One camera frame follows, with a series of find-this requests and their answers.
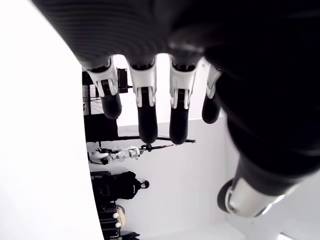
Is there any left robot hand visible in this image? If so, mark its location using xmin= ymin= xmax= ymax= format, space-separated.
xmin=31 ymin=0 xmax=320 ymax=218

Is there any white humanoid robot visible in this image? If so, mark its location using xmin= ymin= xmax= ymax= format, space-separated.
xmin=87 ymin=146 xmax=141 ymax=166

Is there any black backpack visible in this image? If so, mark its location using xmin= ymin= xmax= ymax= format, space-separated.
xmin=91 ymin=170 xmax=151 ymax=201

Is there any beige hat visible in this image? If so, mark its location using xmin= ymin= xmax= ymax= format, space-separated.
xmin=112 ymin=204 xmax=128 ymax=229

